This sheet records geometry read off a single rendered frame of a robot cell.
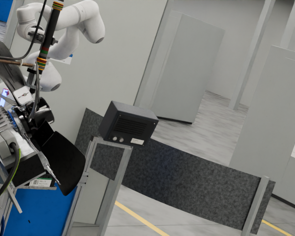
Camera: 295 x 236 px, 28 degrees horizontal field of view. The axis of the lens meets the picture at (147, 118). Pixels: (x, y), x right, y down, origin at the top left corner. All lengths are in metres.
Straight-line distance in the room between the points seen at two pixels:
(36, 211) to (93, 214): 1.90
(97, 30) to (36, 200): 0.92
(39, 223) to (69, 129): 1.59
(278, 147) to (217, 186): 4.51
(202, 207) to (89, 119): 1.12
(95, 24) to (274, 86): 5.99
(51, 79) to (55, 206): 0.67
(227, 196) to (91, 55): 1.48
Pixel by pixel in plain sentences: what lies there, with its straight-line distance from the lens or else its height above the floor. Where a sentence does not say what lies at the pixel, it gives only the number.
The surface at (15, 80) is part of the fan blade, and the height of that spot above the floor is 1.30.
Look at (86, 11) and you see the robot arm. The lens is 2.85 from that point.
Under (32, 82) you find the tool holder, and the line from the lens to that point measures 2.46.
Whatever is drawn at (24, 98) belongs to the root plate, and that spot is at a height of 1.24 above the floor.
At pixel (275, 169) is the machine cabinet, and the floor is 0.39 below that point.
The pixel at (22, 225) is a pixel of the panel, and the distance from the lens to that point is 3.12.
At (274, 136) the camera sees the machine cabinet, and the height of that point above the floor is 0.81.
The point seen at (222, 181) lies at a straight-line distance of 4.11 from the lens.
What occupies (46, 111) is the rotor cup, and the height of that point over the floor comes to 1.22.
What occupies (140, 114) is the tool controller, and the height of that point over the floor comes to 1.23.
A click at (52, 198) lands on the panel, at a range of 3.11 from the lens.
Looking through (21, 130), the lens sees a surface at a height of 1.13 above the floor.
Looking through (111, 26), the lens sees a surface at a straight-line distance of 4.55.
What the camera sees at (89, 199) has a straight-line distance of 4.90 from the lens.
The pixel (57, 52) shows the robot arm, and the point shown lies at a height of 1.40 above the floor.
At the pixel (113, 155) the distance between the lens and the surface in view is 4.33.
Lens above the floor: 1.64
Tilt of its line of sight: 8 degrees down
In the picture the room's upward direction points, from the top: 18 degrees clockwise
